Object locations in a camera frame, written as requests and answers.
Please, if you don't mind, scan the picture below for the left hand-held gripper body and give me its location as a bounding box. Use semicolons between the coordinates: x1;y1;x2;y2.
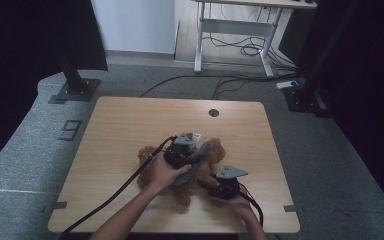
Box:
162;132;203;170

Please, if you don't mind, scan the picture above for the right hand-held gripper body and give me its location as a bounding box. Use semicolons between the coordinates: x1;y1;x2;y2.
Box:
206;165;249;202

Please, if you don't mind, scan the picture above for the brown plush teddy bear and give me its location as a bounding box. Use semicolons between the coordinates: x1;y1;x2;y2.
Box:
136;132;228;207

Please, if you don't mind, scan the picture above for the person's right hand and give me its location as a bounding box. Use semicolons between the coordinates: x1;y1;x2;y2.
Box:
213;194;258;223

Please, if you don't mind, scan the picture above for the person's left hand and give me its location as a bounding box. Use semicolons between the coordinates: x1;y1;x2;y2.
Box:
148;151;193;196

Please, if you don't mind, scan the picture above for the grey tape strip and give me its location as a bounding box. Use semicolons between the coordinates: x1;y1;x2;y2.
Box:
283;204;305;214

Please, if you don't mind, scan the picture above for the black metal stand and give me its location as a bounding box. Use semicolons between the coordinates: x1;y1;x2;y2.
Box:
282;0;361;118

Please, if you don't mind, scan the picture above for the white power adapter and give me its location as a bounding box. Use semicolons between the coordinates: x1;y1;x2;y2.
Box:
275;80;300;90

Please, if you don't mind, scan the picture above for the black stand base left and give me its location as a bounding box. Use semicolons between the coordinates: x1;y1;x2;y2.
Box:
53;49;102;103

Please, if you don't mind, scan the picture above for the black box under desk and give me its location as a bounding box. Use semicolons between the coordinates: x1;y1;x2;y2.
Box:
277;8;313;64

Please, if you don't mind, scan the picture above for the black curtain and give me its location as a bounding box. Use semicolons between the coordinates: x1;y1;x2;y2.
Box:
296;0;384;221
0;0;109;175

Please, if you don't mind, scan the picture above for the thick black gripper cable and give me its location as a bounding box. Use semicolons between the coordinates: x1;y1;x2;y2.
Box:
59;134;178;239

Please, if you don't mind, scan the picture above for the long black floor cable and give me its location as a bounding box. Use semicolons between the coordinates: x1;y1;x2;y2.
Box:
139;73;298;98

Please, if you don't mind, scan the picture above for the tangle of black cables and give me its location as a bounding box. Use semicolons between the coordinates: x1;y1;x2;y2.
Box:
203;33;298;73

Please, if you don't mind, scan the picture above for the white desk frame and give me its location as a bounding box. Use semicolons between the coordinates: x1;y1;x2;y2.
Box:
190;0;318;78

